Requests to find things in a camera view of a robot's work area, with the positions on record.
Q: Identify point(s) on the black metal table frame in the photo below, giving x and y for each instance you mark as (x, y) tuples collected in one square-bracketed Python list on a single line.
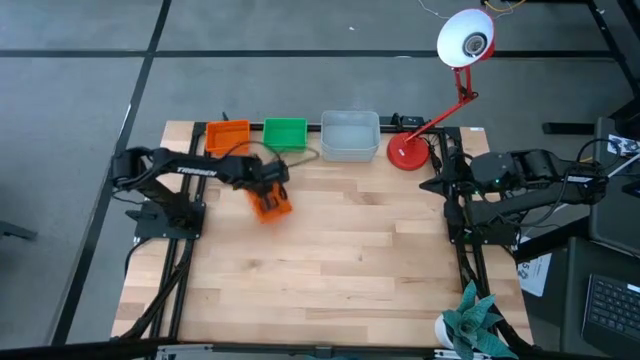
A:
[(256, 126)]

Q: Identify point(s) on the white paper sheet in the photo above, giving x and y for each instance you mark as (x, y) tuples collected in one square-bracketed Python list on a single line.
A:
[(535, 275)]

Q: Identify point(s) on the grey metal bar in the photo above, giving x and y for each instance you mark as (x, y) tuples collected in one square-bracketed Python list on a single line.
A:
[(250, 352)]

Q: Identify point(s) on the black keyboard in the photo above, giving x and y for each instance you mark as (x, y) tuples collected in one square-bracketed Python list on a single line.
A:
[(612, 310)]

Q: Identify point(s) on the black power adapter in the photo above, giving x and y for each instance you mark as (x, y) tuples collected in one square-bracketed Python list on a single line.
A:
[(410, 120)]

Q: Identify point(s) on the black floor bar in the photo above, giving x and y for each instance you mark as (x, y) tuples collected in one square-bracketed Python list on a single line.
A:
[(567, 128)]

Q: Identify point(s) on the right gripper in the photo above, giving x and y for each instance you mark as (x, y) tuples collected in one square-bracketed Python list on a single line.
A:
[(495, 172)]

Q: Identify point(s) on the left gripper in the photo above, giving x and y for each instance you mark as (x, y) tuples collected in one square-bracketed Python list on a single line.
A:
[(265, 172)]

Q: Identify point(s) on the black side table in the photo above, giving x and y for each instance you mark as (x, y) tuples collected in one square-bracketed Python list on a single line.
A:
[(615, 220)]

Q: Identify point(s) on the potted plant in white pot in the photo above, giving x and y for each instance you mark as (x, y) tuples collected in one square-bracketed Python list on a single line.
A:
[(475, 325)]

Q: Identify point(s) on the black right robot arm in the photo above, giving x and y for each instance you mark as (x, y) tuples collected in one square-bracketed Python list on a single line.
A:
[(550, 192)]

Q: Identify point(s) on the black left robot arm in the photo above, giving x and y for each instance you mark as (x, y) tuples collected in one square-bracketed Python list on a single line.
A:
[(195, 170)]

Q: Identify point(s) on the printed marker sheet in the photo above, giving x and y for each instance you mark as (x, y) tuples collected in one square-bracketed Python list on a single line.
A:
[(622, 145)]

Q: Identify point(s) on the black stand leg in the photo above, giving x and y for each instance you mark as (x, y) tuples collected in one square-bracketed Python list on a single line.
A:
[(606, 37)]

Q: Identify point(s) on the dark grey desk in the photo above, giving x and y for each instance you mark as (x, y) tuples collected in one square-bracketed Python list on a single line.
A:
[(575, 300)]

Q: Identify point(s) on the black stand foot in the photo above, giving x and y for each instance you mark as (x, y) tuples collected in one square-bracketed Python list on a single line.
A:
[(15, 231)]

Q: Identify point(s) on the red desk lamp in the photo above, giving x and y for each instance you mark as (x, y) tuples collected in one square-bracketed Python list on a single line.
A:
[(407, 152)]

